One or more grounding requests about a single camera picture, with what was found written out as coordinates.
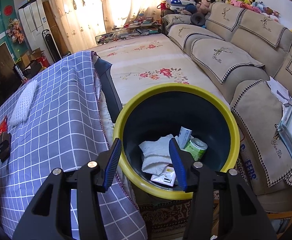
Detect beige sofa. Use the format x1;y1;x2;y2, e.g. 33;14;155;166
162;3;292;212

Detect yellow-rimmed trash bin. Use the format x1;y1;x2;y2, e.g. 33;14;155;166
112;82;241;201

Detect cream curtains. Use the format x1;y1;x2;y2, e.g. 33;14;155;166
43;0;165;53

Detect small green-lid jar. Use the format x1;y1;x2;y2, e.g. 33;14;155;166
184;138;208;161

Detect floral bed mat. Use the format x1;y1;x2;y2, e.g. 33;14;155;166
92;34;226;105

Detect white foam fruit net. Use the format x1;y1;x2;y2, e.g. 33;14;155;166
9;80;38;126

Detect blue checkered tablecloth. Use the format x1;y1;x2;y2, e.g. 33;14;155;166
0;50;148;240

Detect white barcode box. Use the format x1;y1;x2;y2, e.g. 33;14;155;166
150;166;176;187

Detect red snack packet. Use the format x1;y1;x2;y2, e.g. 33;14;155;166
0;116;8;136

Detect black tower fan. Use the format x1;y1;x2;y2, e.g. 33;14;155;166
42;29;61;63

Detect plush toy pile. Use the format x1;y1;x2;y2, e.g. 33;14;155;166
158;0;281;23

